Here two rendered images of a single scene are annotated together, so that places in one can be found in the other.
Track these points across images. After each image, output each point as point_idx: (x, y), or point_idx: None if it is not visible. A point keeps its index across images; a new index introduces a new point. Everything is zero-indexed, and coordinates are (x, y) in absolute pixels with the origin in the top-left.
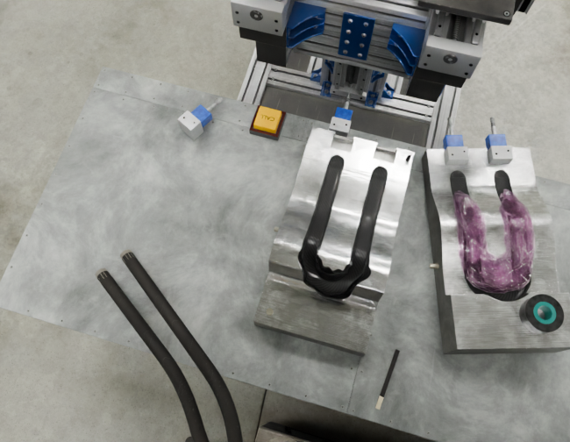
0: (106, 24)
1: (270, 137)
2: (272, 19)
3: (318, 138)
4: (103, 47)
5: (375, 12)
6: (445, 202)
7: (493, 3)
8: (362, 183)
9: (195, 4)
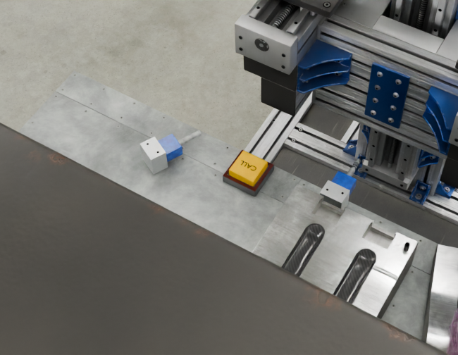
0: (106, 36)
1: (246, 189)
2: (279, 53)
3: (300, 199)
4: (93, 63)
5: (410, 69)
6: (442, 312)
7: None
8: (340, 265)
9: (223, 34)
